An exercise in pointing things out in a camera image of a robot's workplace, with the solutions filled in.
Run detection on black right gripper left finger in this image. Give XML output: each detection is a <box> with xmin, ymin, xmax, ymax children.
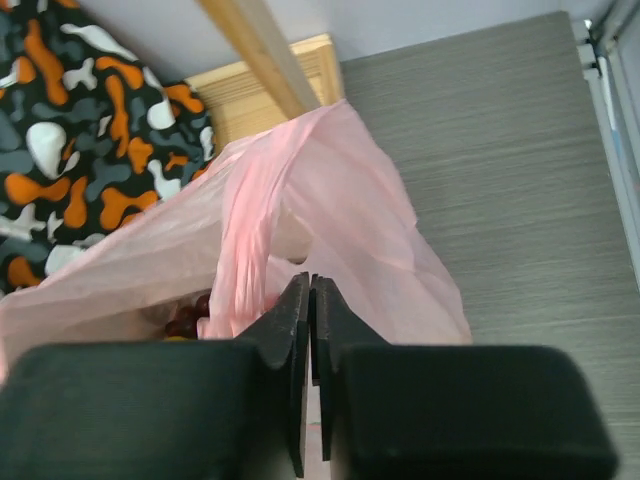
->
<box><xmin>1</xmin><ymin>273</ymin><xmax>310</xmax><ymax>479</ymax></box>

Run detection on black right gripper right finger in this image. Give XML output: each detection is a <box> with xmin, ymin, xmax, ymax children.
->
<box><xmin>309</xmin><ymin>276</ymin><xmax>619</xmax><ymax>479</ymax></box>

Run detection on pink plastic bag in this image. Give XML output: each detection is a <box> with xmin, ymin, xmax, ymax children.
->
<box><xmin>1</xmin><ymin>101</ymin><xmax>471</xmax><ymax>368</ymax></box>

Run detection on fake red grapes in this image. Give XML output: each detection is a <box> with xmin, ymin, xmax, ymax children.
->
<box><xmin>164</xmin><ymin>293</ymin><xmax>210</xmax><ymax>340</ymax></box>

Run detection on orange grey patterned garment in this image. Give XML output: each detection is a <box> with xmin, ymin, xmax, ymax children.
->
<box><xmin>1</xmin><ymin>1</ymin><xmax>215</xmax><ymax>294</ymax></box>

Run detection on wooden clothes rack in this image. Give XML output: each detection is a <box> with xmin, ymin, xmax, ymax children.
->
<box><xmin>186</xmin><ymin>1</ymin><xmax>344</xmax><ymax>151</ymax></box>

